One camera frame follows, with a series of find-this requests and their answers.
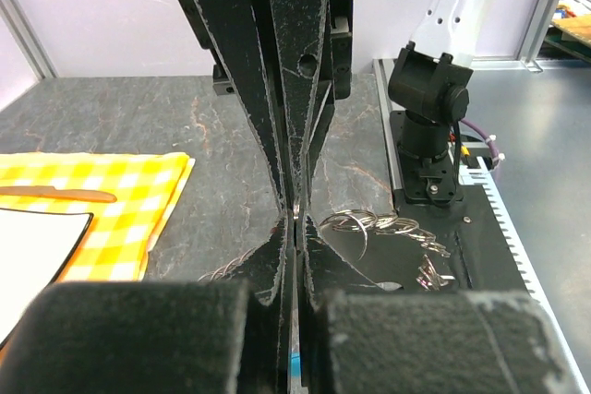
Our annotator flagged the gold knife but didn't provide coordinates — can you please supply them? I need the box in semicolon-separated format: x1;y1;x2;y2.
1;185;117;203

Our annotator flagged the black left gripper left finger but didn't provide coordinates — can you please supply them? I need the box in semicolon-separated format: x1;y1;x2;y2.
216;217;294;393

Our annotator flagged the metal key organizer blue handle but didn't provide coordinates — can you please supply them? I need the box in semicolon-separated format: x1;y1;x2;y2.
198;197;456;376

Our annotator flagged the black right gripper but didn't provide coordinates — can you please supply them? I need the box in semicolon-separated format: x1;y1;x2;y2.
177;0;353;217

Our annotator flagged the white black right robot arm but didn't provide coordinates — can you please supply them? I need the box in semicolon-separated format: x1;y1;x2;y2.
177;0;490;216

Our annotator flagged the right aluminium frame post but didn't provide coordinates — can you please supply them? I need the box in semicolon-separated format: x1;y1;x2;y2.
1;0;58;80

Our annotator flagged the orange white checkered cloth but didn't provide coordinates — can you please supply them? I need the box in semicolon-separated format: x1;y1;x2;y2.
1;152;195;281

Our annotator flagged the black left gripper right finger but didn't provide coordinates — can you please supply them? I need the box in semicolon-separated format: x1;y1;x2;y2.
295;216;381;393

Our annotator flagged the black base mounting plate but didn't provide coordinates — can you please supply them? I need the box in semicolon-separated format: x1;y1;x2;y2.
389;111;530;292

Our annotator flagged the light blue cable duct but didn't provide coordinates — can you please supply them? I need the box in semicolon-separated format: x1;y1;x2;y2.
460;158;590;393

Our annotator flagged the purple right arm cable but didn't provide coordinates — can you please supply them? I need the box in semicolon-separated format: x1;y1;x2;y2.
461;117;507;178

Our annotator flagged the white square plate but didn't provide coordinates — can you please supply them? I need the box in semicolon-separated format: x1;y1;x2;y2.
1;209;93;346

